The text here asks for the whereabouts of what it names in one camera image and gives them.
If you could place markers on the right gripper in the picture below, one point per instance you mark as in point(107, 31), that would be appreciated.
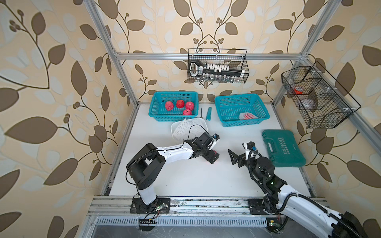
point(242, 158)

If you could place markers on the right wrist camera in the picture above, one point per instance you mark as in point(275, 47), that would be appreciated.
point(249, 147)

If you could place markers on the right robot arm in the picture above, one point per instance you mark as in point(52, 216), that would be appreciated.
point(282, 198)

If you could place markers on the black white tool set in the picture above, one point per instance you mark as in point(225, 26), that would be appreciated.
point(197, 69)

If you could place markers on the right teal plastic basket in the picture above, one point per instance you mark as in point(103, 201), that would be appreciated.
point(229, 107)

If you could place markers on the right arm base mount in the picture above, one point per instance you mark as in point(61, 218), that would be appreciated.
point(257, 207)

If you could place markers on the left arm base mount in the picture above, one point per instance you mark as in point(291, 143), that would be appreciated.
point(160, 204)

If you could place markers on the back black wire basket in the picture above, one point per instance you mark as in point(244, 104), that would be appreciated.
point(235, 58)

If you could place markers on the side black wire basket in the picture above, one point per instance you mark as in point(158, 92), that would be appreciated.
point(326, 101)

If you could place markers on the left teal plastic basket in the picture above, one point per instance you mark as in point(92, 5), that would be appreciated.
point(158, 111)

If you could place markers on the green tool case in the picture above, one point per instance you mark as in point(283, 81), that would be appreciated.
point(282, 149)

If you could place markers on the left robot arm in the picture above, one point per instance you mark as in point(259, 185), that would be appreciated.
point(146, 165)

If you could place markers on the teal plastic basket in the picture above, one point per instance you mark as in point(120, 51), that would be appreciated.
point(158, 111)
point(229, 107)

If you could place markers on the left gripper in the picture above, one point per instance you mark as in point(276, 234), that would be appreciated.
point(209, 157)

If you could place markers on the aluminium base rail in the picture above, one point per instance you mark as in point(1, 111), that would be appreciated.
point(184, 211)

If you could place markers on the white plastic tray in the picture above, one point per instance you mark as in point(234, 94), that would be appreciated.
point(198, 129)

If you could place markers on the red tape roll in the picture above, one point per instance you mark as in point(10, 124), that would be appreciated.
point(298, 90)

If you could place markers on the teal knife sheath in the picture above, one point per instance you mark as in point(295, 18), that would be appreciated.
point(208, 116)

